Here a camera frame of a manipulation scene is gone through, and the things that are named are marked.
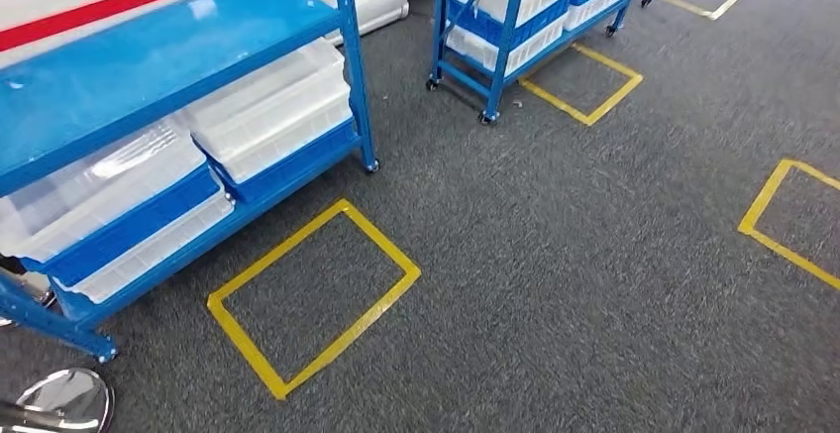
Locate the yellow floor tape square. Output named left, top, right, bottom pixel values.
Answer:
left=206, top=198, right=423, bottom=401

